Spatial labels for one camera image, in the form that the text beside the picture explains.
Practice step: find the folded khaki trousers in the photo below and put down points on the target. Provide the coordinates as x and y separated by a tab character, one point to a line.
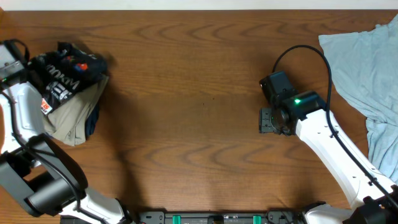
67	122

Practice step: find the black orange-patterned sports shirt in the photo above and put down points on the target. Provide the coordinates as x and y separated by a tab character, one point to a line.
65	72

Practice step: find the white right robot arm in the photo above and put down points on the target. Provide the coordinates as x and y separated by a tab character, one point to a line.
372	196

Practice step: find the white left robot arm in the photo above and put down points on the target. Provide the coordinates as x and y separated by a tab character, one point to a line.
40	176

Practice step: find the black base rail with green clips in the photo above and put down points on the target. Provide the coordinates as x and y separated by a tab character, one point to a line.
262	217

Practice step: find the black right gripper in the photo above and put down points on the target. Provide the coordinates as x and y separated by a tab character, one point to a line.
264	124

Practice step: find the folded navy blue garment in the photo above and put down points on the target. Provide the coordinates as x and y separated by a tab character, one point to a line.
91	121

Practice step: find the light grey t-shirt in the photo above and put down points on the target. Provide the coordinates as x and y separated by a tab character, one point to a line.
364	72

